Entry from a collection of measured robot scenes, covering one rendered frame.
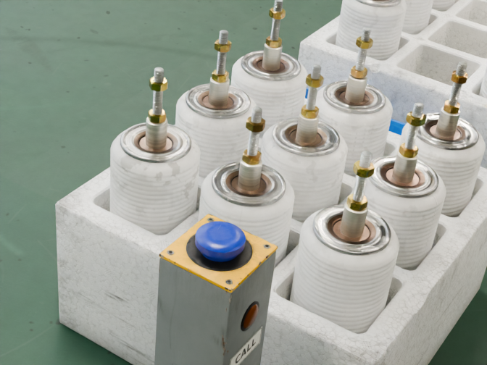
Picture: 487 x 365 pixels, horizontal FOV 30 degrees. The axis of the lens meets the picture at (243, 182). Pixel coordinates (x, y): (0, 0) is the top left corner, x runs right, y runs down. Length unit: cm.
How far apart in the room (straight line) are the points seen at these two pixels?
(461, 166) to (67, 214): 44
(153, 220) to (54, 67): 72
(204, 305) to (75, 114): 83
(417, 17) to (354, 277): 70
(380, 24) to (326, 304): 59
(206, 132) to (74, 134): 47
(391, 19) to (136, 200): 56
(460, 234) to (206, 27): 92
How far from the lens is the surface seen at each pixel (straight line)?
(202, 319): 74
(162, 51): 171
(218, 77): 103
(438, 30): 151
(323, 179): 99
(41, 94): 157
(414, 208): 94
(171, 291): 74
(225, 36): 101
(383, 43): 138
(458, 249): 101
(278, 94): 111
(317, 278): 87
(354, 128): 107
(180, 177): 95
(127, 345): 105
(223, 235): 72
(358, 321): 90
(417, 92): 133
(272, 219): 90
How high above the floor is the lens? 78
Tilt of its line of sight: 35 degrees down
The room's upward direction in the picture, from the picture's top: 6 degrees clockwise
